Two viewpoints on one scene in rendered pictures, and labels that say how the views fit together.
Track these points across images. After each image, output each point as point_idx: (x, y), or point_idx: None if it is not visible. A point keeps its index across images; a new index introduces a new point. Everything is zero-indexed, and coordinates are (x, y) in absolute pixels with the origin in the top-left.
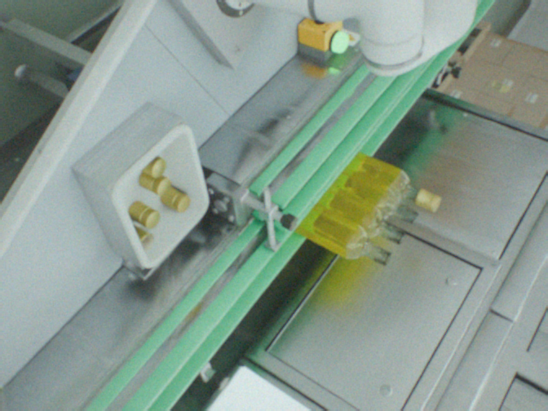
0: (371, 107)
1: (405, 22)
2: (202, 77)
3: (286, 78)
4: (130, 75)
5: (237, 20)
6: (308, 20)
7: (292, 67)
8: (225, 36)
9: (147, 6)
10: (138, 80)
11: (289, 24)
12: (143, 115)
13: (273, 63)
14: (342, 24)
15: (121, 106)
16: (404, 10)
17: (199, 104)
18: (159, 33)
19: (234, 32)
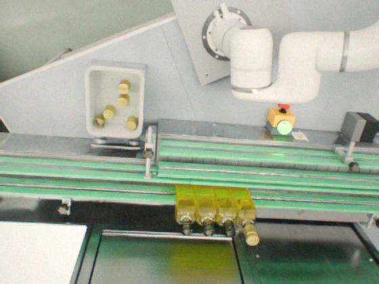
0: (279, 176)
1: (243, 53)
2: (185, 81)
3: (242, 127)
4: (142, 43)
5: (214, 60)
6: (277, 109)
7: (252, 126)
8: (201, 61)
9: (166, 19)
10: (145, 49)
11: (263, 103)
12: (136, 64)
13: (242, 116)
14: (306, 132)
15: (130, 54)
16: (243, 44)
17: (178, 94)
18: (167, 35)
19: (208, 64)
